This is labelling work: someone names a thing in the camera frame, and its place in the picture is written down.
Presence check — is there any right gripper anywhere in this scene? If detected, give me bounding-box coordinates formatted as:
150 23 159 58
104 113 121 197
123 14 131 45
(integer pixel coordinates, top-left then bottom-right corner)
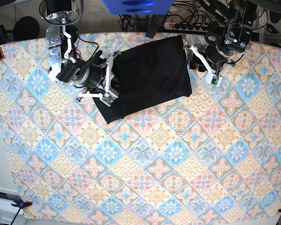
56 50 121 107

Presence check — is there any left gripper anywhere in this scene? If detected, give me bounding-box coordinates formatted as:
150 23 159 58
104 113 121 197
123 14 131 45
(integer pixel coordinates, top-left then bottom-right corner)
184 44 234 86

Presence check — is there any dark navy T-shirt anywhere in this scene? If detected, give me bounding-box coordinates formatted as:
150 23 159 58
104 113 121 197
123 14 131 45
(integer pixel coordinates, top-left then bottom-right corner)
94 35 192 123

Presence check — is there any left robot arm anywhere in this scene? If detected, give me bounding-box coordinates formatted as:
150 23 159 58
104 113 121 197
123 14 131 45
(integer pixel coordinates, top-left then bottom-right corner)
184 0 257 86

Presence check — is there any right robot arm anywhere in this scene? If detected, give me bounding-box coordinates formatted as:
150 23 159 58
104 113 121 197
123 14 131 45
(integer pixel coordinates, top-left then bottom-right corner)
39 0 121 106

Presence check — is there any white power strip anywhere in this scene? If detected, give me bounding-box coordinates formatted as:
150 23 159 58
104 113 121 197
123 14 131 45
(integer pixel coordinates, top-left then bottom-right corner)
163 22 209 32

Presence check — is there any patterned tablecloth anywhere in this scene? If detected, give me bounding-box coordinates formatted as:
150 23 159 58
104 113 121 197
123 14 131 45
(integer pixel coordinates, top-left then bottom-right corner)
0 38 281 225

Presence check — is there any black round stool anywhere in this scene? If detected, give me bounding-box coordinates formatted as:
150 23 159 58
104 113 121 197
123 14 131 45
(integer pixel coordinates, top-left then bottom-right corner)
13 16 40 41

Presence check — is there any blue clamp at table corner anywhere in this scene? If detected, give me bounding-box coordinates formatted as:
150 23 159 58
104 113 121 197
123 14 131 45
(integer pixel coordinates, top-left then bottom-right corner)
11 200 32 209

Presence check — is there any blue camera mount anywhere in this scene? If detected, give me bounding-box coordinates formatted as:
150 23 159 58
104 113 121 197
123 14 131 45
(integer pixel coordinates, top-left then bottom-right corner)
102 0 174 15

